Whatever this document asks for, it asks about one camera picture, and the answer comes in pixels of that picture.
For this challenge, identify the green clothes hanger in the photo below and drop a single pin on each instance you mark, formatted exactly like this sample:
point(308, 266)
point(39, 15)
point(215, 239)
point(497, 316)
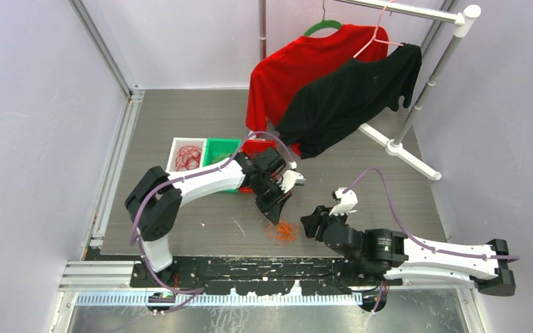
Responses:
point(323, 23)

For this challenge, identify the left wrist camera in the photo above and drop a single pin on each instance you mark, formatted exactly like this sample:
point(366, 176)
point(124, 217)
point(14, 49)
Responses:
point(290, 179)

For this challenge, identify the white clothes rack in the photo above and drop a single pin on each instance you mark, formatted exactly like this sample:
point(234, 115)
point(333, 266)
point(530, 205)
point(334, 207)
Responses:
point(389, 128)

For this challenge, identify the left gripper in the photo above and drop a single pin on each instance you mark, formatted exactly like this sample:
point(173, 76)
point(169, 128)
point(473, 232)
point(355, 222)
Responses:
point(272, 209)

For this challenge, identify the pink clothes hanger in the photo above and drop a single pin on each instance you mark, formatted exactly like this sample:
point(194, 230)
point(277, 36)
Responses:
point(374, 37)

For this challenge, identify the green plastic bin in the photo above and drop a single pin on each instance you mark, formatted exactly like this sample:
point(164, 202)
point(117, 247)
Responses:
point(218, 149)

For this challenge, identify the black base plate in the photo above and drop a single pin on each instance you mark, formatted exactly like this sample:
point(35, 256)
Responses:
point(267, 276)

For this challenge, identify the white cable duct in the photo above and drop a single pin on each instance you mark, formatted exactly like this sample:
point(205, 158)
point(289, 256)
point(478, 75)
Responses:
point(164, 299)

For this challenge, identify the red plastic bin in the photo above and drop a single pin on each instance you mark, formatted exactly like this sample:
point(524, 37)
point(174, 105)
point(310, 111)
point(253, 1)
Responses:
point(257, 147)

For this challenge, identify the black t-shirt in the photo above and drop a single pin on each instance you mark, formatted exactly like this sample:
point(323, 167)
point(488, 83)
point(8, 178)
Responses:
point(330, 108)

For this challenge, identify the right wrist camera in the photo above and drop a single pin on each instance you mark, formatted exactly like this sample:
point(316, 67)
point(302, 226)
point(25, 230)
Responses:
point(346, 200)

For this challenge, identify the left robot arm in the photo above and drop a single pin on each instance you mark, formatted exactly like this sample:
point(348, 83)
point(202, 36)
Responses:
point(154, 203)

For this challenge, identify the red t-shirt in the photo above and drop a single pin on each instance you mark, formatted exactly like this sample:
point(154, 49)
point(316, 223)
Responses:
point(276, 79)

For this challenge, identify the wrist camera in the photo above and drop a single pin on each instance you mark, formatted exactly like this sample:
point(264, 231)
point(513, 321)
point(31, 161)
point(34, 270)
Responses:
point(290, 179)
point(346, 200)

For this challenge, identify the white plastic bin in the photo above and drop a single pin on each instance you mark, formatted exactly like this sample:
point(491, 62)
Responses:
point(186, 153)

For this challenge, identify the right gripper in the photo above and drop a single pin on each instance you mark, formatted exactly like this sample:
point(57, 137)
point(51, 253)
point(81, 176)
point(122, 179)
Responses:
point(320, 216)

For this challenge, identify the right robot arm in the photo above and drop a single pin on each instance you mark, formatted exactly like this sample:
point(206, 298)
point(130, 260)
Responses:
point(383, 254)

